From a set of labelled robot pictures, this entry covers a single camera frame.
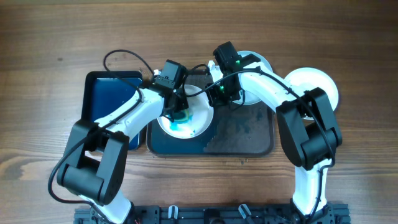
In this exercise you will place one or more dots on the green sponge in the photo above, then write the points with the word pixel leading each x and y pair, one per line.
pixel 181 116

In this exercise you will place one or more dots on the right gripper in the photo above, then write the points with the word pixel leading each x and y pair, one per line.
pixel 219 98

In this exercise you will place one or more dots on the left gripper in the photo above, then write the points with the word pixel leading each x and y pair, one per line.
pixel 182 96

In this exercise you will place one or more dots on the white plate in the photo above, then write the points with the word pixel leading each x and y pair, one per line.
pixel 310 78
pixel 248 95
pixel 201 117

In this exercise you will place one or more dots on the dark brown serving tray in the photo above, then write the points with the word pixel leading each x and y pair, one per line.
pixel 237 130

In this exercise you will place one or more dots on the black water tray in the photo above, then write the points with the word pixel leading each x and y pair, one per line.
pixel 103 94

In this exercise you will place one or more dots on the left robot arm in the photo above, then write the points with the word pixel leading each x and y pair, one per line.
pixel 94 160

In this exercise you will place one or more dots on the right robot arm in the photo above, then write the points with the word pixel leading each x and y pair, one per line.
pixel 304 103

